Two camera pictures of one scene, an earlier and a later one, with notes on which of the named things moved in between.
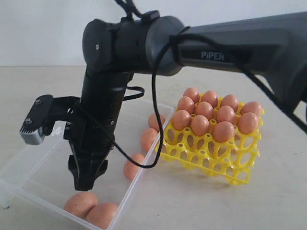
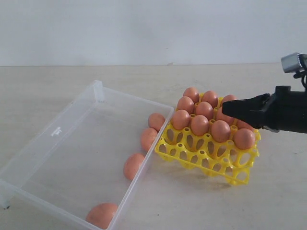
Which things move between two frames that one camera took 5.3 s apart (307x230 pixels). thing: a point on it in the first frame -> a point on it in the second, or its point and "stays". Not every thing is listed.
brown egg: (153, 122) stays
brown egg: (147, 138) stays
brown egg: (181, 119) stays
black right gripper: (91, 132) -> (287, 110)
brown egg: (80, 203) -> (244, 139)
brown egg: (211, 97) stays
